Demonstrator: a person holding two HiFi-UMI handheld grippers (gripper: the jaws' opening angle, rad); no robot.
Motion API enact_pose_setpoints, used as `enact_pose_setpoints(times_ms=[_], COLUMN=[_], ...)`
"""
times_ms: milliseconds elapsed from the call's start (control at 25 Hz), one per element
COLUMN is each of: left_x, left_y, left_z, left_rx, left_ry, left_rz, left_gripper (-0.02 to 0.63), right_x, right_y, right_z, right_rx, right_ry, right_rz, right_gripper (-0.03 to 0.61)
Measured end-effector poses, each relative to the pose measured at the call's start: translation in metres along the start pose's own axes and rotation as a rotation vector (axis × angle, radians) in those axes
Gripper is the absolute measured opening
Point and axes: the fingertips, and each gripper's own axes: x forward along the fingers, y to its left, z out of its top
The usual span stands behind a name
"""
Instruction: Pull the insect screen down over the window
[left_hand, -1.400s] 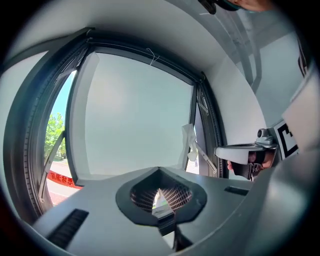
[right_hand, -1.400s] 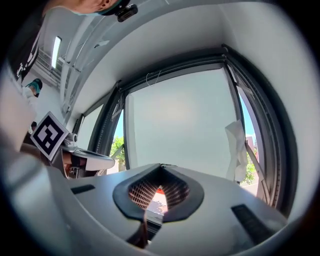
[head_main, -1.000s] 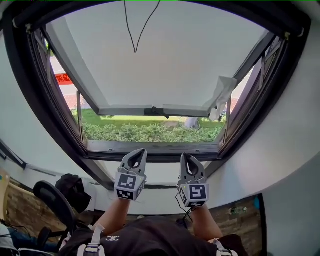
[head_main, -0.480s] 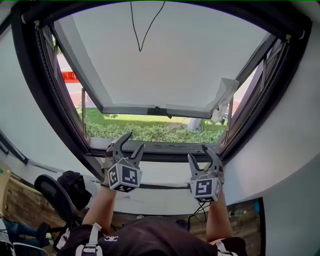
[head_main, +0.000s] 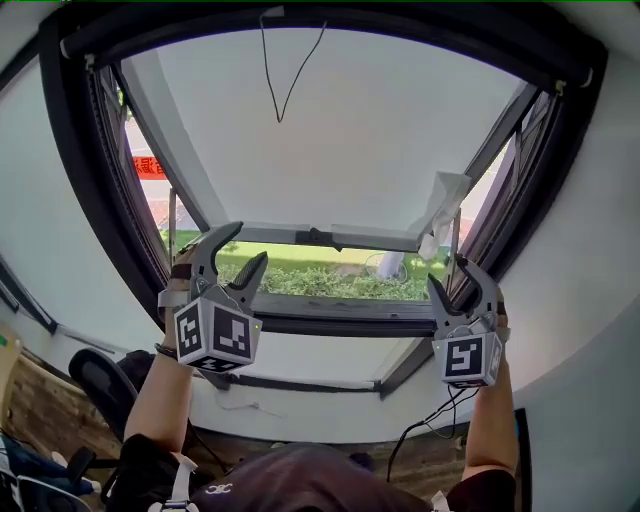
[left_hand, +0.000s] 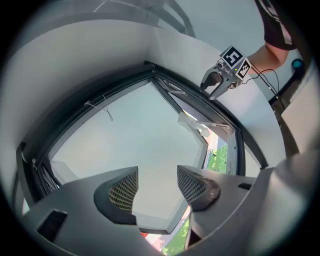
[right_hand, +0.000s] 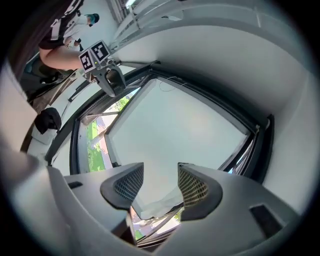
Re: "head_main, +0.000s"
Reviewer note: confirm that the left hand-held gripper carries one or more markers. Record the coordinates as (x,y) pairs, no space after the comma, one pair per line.
(220,340)

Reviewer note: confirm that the white roller window blind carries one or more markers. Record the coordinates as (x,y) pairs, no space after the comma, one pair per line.
(325,150)

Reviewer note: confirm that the black window frame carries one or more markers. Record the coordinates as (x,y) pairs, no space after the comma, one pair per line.
(82,165)

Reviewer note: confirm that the person's right forearm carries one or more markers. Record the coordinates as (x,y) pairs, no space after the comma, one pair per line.
(492,425)

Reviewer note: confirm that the black roll-down screen window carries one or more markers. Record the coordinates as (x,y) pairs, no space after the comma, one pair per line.
(175,32)

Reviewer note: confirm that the black office chair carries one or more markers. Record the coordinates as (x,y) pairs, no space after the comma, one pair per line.
(100,385)

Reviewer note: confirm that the person's left forearm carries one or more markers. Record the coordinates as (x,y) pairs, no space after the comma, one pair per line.
(160,400)

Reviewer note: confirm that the dark purple round object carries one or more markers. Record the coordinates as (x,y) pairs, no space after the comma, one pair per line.
(362,461)

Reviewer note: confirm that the green hedge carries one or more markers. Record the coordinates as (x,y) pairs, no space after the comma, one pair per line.
(325,282)

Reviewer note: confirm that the torn white plastic film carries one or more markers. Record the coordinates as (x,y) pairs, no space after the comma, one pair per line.
(447,200)

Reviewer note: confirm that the white-painted tree trunk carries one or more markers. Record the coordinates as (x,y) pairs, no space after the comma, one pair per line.
(390,264)

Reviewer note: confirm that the person's left hand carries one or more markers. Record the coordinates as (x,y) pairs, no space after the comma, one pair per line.
(182,257)

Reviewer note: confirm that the red banner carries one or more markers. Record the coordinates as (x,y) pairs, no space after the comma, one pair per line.
(147,166)

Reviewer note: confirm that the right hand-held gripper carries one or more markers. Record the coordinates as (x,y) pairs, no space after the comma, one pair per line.
(467,357)

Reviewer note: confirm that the metal window stay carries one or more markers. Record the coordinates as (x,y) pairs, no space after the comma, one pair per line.
(172,225)
(456,235)

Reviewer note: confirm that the person's black t-shirt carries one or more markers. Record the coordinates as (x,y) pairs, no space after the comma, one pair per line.
(310,480)

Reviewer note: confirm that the black flat panel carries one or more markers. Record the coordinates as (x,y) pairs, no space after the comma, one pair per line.
(524,465)

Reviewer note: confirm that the pale board with green sticker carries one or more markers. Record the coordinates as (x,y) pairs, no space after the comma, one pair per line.
(10,370)

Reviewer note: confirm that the leafy green tree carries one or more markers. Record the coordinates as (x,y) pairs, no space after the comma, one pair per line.
(122,102)

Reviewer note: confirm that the person's right hand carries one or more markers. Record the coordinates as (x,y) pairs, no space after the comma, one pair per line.
(504,320)

